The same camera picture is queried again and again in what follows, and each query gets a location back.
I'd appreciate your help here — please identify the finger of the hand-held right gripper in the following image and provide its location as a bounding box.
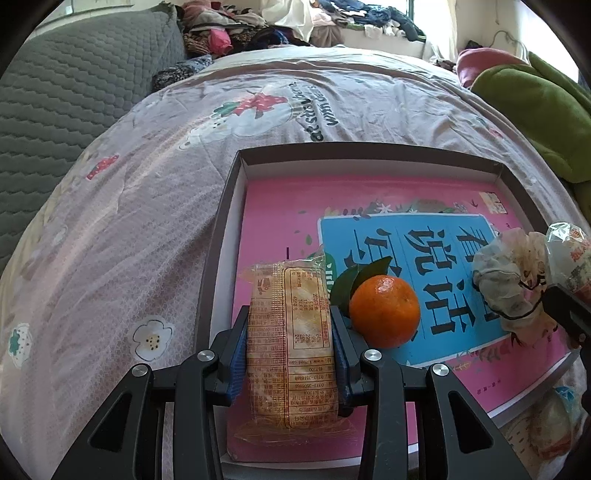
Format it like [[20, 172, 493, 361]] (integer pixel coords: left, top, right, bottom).
[[541, 284, 591, 350]]

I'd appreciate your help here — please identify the pink picture book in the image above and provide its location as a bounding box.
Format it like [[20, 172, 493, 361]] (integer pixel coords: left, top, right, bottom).
[[228, 178, 571, 462]]

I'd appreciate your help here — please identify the pile of blue clothes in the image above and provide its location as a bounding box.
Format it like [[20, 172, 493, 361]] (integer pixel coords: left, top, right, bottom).
[[323, 0, 426, 42]]

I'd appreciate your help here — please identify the shallow cardboard box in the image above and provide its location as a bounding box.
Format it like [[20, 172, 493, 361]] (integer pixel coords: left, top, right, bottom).
[[193, 142, 583, 469]]

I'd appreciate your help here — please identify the pile of mixed clothes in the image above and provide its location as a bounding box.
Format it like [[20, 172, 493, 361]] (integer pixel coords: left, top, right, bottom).
[[178, 0, 315, 61]]

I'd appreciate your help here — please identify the grey quilted headboard cover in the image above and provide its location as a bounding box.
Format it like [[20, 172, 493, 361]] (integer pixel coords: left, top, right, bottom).
[[0, 7, 188, 273]]

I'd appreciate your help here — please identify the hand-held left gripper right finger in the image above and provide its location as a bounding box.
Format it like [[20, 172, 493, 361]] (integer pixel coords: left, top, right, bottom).
[[329, 310, 532, 480]]

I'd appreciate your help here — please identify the beige cloth bundle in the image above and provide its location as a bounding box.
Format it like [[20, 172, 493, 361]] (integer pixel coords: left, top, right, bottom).
[[310, 23, 345, 48]]

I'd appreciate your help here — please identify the dark patterned cloth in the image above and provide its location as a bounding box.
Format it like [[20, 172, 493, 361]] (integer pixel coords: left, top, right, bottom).
[[152, 55, 213, 90]]

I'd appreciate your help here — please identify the tangerine with leaves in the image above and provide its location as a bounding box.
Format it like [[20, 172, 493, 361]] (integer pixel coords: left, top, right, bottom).
[[331, 256, 422, 350]]

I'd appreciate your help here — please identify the clear red snack cup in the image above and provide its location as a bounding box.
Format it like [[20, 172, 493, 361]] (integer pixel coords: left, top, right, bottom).
[[517, 390, 583, 462], [545, 222, 591, 296]]

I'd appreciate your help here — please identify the white curtain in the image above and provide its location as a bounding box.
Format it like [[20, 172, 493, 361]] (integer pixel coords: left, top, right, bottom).
[[261, 0, 333, 33]]

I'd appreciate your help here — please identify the cream drawstring pouch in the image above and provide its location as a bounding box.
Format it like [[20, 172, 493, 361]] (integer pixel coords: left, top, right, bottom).
[[472, 228, 561, 347]]

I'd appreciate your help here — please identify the green fleece blanket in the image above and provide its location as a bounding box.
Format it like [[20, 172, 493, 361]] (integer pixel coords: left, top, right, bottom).
[[471, 51, 591, 185]]

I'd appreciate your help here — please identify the cracker packet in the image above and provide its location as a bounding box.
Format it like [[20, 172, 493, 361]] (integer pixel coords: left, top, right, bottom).
[[233, 247, 356, 448]]

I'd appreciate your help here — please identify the pink pillow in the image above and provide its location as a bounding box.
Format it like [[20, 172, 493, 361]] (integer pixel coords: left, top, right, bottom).
[[455, 47, 527, 88]]

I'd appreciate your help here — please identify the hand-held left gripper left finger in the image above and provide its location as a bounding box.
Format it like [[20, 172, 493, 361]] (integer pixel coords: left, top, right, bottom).
[[51, 305, 252, 480]]

